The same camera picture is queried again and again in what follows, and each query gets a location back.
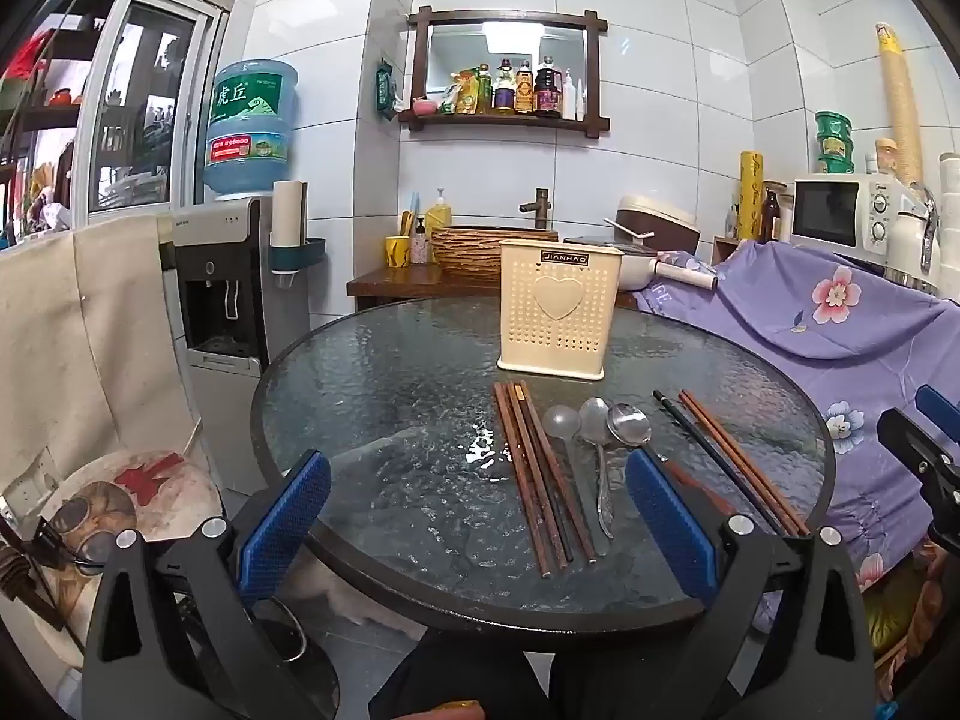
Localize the beige cloth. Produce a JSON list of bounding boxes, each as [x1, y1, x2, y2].
[[0, 213, 201, 515]]

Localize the brown and white rice cooker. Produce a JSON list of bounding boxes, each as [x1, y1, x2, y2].
[[604, 194, 703, 257]]

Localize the cream perforated utensil holder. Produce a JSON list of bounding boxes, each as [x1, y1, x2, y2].
[[497, 238, 626, 380]]

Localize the paper cup dispenser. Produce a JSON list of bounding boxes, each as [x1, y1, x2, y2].
[[269, 180, 328, 290]]

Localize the yellow roll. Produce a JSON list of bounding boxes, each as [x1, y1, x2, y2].
[[738, 150, 765, 243]]

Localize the round metal stool base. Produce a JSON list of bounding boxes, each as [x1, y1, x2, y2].
[[251, 598, 341, 695]]

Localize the purple floral cloth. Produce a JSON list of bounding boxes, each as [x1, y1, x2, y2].
[[632, 239, 960, 638]]

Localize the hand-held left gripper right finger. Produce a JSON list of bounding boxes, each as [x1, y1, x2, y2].
[[598, 448, 877, 720]]

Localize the white pan with handle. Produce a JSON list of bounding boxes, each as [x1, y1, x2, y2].
[[562, 235, 719, 294]]

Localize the dark brown wooden chopstick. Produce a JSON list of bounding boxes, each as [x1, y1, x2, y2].
[[515, 384, 575, 565]]

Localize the white microwave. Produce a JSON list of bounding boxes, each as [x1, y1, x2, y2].
[[790, 173, 902, 254]]

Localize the blue water jug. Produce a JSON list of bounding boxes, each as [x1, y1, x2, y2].
[[203, 59, 299, 203]]

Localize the translucent plastic spoon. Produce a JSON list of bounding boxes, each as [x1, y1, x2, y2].
[[542, 404, 596, 557]]

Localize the green packet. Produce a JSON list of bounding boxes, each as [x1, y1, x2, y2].
[[374, 58, 398, 116]]

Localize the sliding glass window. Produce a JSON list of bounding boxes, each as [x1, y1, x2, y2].
[[70, 0, 230, 227]]

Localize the bronze faucet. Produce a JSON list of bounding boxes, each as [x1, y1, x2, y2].
[[519, 188, 555, 230]]

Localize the wooden counter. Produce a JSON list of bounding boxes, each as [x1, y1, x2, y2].
[[346, 267, 640, 311]]

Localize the brown glass bottle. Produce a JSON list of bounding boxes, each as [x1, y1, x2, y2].
[[762, 181, 785, 243]]

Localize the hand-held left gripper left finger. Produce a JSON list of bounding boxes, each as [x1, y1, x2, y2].
[[81, 450, 344, 720]]

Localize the steel spoon with wooden handle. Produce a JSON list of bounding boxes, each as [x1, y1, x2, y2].
[[607, 403, 736, 518]]

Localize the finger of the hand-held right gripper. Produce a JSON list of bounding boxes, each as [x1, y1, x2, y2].
[[876, 408, 960, 502], [914, 384, 960, 437]]

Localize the white kettle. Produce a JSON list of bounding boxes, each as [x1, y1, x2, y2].
[[884, 187, 943, 295]]

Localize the stack of green noodle cups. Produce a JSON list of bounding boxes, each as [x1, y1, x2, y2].
[[814, 110, 857, 176]]

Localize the wooden framed mirror shelf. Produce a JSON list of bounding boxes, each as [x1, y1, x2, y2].
[[397, 6, 611, 140]]

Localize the large dark soy bottle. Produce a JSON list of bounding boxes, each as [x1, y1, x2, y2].
[[533, 55, 564, 120]]

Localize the grey water dispenser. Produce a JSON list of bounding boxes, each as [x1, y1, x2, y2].
[[172, 196, 313, 421]]

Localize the yellow soap dispenser bottle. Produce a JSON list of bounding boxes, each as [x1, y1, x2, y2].
[[424, 189, 453, 242]]

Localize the yellow green pouch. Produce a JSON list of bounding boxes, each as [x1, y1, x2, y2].
[[448, 68, 482, 116]]

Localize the printed round cushion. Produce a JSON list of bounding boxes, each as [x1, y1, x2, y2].
[[34, 448, 227, 620]]

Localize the person's dark trouser legs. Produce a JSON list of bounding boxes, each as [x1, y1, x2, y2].
[[367, 625, 575, 720]]

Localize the woven basket sink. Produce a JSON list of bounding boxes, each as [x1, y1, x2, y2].
[[432, 224, 560, 280]]

